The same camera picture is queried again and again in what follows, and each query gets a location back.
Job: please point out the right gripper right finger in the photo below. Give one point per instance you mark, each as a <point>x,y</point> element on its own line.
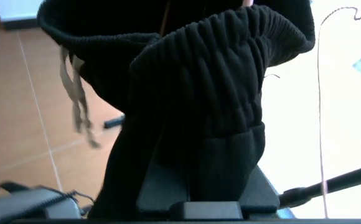
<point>259,193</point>

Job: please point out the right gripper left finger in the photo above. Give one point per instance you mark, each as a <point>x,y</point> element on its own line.
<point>162,189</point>

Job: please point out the black garment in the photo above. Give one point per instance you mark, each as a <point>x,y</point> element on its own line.
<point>199,77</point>

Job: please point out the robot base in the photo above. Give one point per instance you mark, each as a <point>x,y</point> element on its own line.
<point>28,202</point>

